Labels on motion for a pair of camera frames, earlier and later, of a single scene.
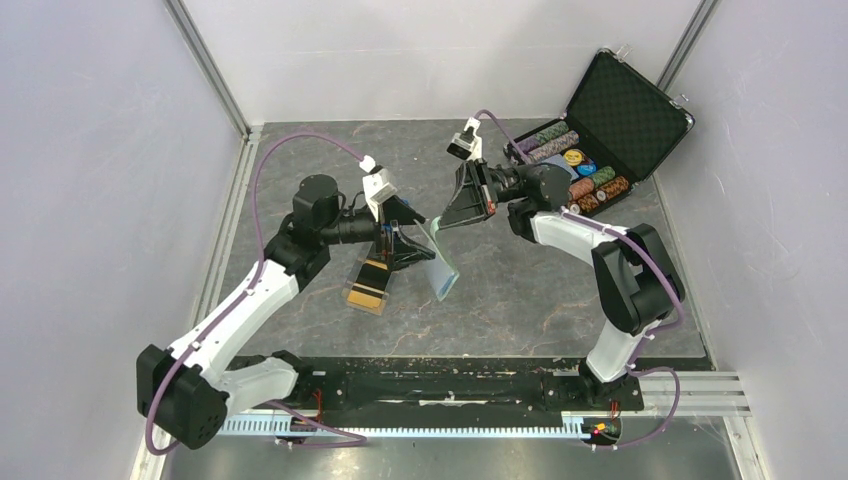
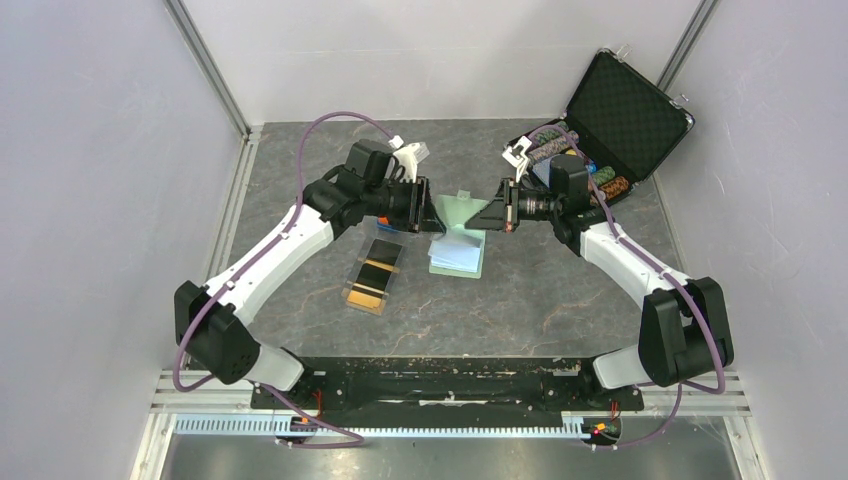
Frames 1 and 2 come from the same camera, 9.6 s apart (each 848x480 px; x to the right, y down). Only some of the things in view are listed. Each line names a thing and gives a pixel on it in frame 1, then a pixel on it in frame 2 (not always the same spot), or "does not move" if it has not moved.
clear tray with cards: (366, 285) does not move
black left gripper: (400, 252) → (421, 210)
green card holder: (441, 269) → (456, 212)
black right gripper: (475, 197) → (499, 214)
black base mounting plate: (450, 384) does not move
